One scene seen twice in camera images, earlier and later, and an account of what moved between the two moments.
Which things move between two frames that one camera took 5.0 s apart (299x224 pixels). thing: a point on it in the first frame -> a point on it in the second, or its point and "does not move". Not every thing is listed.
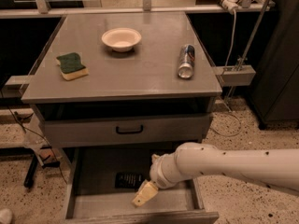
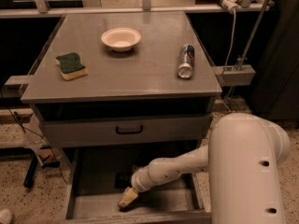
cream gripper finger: (155, 158) -> (135, 168)
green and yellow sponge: (71, 65) does not move
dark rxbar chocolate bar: (129, 180) does not move
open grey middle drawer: (102, 183) does not move
